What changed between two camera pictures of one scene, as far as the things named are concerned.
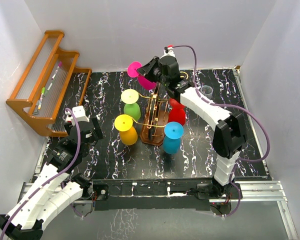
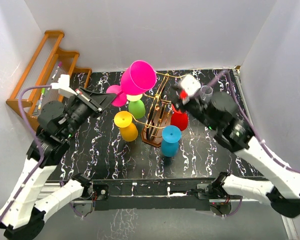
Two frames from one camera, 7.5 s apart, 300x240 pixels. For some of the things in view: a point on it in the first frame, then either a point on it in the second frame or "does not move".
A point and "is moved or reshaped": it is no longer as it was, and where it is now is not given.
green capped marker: [43, 91] does not move
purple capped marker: [60, 64] does not move
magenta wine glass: [145, 81] is moved or reshaped
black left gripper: [96, 134] -> [96, 100]
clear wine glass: [207, 90] does not move
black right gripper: [147, 67] -> [181, 104]
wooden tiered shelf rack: [53, 87] does not move
